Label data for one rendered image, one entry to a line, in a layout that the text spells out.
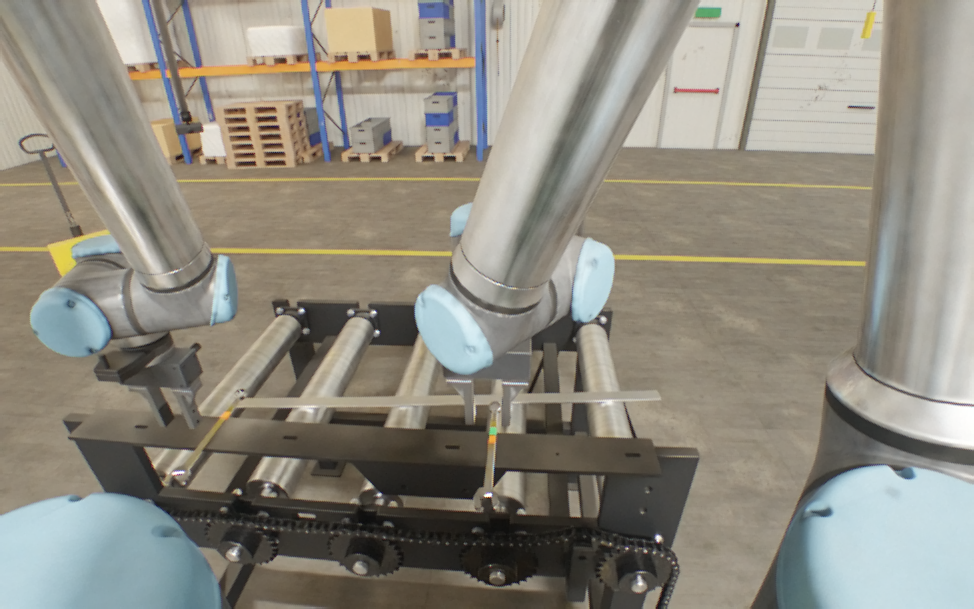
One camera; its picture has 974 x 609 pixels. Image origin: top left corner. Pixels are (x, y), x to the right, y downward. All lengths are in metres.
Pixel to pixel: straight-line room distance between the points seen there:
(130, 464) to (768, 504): 2.42
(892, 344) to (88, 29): 0.66
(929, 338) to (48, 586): 0.53
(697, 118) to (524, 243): 9.89
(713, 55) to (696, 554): 8.92
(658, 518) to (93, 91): 1.11
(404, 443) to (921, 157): 0.85
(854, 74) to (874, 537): 11.03
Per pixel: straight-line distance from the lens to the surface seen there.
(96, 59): 0.54
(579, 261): 0.51
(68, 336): 0.76
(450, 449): 0.95
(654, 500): 1.09
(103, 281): 0.75
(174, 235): 0.63
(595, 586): 1.77
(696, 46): 10.07
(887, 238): 0.41
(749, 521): 2.54
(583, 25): 0.30
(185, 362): 0.92
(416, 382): 1.52
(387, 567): 1.23
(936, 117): 0.38
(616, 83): 0.31
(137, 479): 1.39
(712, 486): 2.61
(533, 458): 0.93
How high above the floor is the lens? 1.84
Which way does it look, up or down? 29 degrees down
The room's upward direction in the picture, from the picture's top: 1 degrees counter-clockwise
